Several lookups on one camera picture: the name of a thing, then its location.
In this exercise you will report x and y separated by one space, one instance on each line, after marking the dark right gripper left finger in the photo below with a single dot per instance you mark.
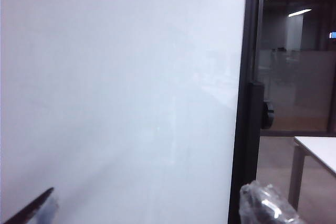
31 209

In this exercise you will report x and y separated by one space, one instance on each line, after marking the plastic-wrapped right gripper right finger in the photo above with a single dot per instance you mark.
265 205

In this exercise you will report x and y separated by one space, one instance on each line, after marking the white table grey legs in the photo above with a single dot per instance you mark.
319 150

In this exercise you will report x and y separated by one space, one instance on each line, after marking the black round clamp knob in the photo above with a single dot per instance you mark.
268 115

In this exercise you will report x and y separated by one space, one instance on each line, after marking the glass partition frosted band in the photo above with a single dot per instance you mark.
296 82

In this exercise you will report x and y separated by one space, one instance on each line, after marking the small blue lit screen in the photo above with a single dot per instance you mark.
333 35

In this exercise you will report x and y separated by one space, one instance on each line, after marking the long ceiling light strip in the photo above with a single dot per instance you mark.
300 12

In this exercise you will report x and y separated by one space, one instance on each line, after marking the black whiteboard stand post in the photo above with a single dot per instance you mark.
250 134

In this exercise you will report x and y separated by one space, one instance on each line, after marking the white glossy whiteboard black frame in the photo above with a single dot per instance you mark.
118 77

